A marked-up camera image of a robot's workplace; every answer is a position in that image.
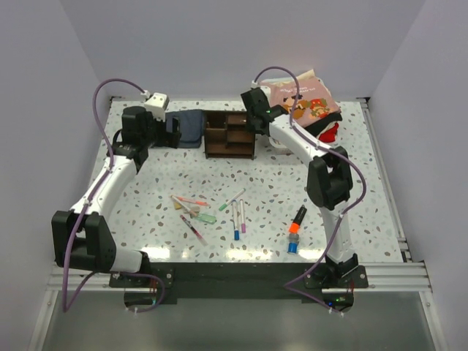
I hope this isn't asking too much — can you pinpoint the blue capped white marker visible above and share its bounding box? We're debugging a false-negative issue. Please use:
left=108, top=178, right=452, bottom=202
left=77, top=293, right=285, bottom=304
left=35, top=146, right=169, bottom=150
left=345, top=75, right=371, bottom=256
left=231, top=200, right=240, bottom=241

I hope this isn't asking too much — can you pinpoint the pink capped white marker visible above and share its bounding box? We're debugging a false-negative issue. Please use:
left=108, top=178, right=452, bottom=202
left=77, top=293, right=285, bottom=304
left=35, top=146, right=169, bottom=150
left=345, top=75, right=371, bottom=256
left=239, top=199, right=246, bottom=233

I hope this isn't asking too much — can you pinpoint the black orange highlighter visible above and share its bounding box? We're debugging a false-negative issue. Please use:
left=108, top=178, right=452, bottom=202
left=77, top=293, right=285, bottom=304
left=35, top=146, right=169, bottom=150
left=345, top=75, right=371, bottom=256
left=289, top=205, right=307, bottom=234

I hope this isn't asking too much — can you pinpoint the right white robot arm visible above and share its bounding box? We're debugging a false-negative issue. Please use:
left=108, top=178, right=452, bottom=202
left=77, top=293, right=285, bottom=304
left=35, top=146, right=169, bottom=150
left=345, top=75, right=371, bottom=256
left=241, top=88, right=358, bottom=287

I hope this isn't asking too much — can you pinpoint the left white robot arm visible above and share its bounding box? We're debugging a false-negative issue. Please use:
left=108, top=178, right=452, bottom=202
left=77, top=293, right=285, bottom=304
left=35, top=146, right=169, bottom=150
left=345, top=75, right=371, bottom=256
left=51, top=106, right=181, bottom=287

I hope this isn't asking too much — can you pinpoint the brown wooden desk organizer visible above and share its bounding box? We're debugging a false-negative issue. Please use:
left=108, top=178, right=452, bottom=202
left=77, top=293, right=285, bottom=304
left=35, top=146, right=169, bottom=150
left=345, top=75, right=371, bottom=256
left=204, top=110, right=255, bottom=159

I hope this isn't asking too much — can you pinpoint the white laundry basket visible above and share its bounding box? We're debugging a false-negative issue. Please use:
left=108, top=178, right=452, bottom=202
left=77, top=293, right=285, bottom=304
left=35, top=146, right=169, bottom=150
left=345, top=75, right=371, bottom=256
left=268, top=137, right=292, bottom=155

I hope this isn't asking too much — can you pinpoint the folded dark blue cloth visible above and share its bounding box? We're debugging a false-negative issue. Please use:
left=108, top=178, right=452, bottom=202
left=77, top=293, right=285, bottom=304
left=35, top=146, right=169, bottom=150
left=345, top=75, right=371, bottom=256
left=166, top=110, right=205, bottom=148

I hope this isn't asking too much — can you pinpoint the black garment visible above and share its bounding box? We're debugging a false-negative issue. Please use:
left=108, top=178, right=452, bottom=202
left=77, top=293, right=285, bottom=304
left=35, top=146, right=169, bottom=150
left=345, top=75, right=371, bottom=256
left=305, top=112, right=342, bottom=137

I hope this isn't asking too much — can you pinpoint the pink pixel-print shirt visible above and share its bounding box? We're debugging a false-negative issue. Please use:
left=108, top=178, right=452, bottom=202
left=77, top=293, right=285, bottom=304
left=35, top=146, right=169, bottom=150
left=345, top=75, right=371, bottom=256
left=260, top=69, right=341, bottom=127

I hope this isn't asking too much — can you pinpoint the red garment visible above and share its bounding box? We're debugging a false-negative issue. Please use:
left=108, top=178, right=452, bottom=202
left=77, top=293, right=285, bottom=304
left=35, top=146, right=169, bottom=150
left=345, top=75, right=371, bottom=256
left=317, top=122, right=339, bottom=143

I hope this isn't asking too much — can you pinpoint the orange gel pen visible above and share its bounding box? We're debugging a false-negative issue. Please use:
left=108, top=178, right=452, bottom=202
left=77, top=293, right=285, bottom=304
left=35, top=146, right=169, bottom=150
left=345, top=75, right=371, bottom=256
left=176, top=196, right=211, bottom=207

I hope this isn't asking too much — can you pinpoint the green capped white marker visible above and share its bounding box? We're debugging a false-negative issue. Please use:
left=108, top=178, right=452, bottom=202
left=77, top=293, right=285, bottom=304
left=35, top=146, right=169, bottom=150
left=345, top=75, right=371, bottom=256
left=219, top=188, right=246, bottom=211

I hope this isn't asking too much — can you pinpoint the dark red gel pen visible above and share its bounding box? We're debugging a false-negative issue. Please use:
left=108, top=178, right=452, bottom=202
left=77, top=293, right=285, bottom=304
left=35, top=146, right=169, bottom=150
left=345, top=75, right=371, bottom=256
left=180, top=214, right=207, bottom=246

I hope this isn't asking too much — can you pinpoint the blue grey pencil sharpener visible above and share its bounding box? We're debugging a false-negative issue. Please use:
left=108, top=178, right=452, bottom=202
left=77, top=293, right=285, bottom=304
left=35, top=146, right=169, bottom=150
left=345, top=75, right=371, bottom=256
left=287, top=233, right=299, bottom=254

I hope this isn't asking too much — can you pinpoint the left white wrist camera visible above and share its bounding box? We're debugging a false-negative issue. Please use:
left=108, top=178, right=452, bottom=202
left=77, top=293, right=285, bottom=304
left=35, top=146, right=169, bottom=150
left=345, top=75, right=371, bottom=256
left=143, top=93, right=170, bottom=121

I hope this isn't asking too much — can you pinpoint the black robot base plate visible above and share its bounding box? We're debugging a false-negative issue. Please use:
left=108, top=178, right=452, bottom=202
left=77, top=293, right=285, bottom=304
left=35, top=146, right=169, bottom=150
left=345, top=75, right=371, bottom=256
left=108, top=262, right=367, bottom=314

